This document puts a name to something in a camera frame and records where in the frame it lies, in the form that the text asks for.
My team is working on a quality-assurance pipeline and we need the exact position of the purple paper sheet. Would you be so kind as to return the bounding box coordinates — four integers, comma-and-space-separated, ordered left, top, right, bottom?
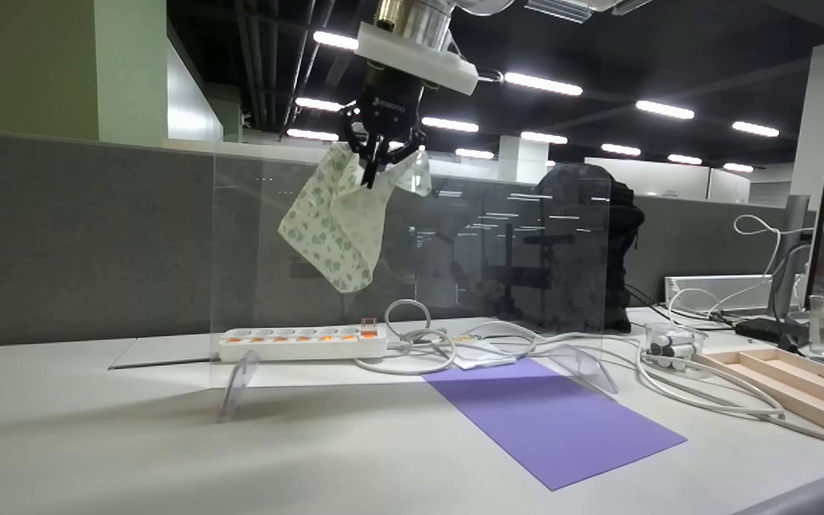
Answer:
423, 357, 689, 496

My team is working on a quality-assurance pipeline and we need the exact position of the small white adapter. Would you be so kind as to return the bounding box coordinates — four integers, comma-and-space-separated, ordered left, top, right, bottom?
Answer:
637, 331, 700, 374

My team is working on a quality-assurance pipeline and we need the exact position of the white power strip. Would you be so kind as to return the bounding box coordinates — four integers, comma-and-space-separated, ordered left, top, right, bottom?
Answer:
218, 323, 390, 367

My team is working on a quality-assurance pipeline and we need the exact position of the clear glass panel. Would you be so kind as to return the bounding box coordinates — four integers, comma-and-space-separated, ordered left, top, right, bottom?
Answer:
210, 151, 617, 391

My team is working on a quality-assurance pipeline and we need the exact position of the wooden tray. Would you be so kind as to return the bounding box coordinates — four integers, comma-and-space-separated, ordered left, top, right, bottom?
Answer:
704, 346, 824, 437

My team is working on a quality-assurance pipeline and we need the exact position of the clear panel foot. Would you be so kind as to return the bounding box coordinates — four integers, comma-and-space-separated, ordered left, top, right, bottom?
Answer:
533, 343, 622, 397
215, 350, 262, 427

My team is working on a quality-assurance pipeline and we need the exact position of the grey cable bundle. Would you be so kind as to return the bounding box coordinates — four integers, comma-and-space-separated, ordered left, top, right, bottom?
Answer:
351, 298, 824, 450

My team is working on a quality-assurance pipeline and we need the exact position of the grey partition wall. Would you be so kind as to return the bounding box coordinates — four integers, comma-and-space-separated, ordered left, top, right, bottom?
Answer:
0, 128, 796, 350

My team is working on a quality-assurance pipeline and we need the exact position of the white patterned cloth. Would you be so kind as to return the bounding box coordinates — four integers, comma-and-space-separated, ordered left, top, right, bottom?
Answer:
274, 140, 433, 298

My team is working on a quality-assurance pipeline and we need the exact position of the white looped cable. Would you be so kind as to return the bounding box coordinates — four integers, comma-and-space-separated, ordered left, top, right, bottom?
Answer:
729, 213, 813, 300

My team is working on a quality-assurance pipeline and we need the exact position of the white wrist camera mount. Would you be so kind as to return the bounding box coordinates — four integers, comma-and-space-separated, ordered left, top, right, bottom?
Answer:
351, 21, 484, 98

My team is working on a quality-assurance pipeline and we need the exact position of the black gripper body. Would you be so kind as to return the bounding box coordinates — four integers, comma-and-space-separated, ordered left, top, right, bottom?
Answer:
337, 60, 428, 145

